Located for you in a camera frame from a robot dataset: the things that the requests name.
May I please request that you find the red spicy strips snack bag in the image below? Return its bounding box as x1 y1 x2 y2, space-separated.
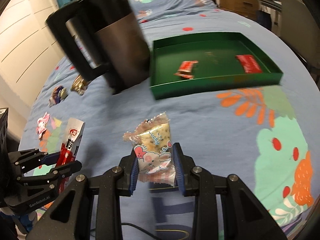
55 117 86 194

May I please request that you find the clear Lucky nougat candy packet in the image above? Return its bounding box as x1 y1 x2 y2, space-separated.
123 112 176 186

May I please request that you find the clear red-edged wafer packet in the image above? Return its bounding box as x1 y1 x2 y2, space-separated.
174 61 198 80

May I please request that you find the red rectangular snack packet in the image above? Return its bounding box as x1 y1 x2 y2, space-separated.
235 55 263 74

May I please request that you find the pink My Melody snack bag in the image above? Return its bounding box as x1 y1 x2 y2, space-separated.
36 112 50 140

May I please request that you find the white brown chocolate snack bag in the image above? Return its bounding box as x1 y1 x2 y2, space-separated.
48 86 68 107

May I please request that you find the blue cartoon bed blanket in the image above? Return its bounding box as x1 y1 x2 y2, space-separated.
19 0 319 239

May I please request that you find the dark brown gold snack bag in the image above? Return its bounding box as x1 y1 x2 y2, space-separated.
71 75 91 96

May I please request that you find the white wardrobe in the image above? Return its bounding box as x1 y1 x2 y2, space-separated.
1 0 64 118

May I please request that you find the black electric kettle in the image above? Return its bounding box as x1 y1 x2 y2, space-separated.
46 0 150 94

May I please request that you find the green tray box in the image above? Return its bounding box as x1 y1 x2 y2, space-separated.
150 32 283 100

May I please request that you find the grey office chair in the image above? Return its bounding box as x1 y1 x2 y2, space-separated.
280 0 319 67

